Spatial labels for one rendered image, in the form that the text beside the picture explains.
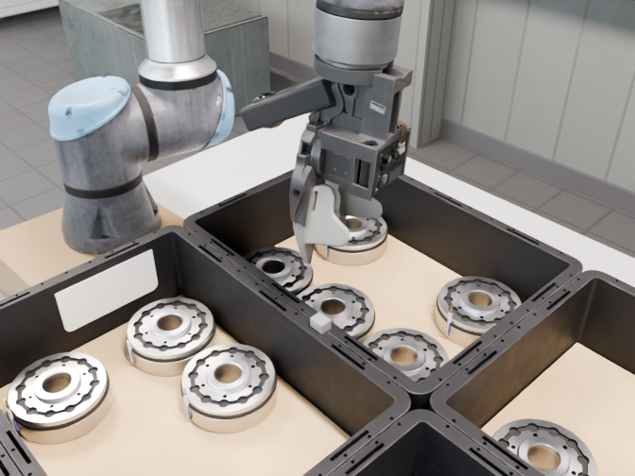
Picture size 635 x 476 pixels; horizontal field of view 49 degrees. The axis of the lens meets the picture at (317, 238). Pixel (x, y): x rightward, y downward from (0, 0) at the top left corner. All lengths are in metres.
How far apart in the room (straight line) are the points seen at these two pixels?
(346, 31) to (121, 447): 0.47
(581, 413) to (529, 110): 2.16
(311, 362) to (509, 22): 2.24
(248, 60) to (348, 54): 2.67
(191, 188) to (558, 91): 1.74
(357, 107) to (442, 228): 0.35
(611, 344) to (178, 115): 0.66
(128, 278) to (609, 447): 0.57
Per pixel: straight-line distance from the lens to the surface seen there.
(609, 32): 2.67
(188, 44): 1.04
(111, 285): 0.86
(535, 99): 2.86
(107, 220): 1.07
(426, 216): 0.96
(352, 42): 0.60
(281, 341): 0.77
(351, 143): 0.62
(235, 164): 1.47
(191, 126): 1.06
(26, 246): 1.15
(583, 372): 0.87
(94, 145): 1.02
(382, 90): 0.61
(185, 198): 1.37
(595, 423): 0.82
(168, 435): 0.77
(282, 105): 0.67
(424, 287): 0.94
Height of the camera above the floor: 1.42
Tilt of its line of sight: 35 degrees down
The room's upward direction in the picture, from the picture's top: straight up
